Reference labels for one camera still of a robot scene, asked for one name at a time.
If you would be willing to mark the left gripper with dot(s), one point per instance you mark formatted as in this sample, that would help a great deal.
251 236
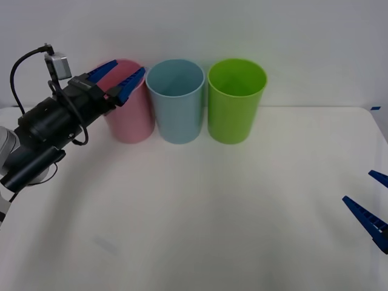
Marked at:
89 101

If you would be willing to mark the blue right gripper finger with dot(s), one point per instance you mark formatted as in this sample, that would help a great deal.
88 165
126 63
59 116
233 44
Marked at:
368 218
379 177

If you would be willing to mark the pink plastic bin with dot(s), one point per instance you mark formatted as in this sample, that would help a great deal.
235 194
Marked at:
130 121

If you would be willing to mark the green plastic bin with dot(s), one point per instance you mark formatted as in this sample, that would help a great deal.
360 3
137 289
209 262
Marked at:
232 118

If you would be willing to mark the pale blue plastic bin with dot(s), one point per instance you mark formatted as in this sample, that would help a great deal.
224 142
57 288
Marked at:
177 118

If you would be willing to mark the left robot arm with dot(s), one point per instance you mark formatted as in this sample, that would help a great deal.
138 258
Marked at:
39 121

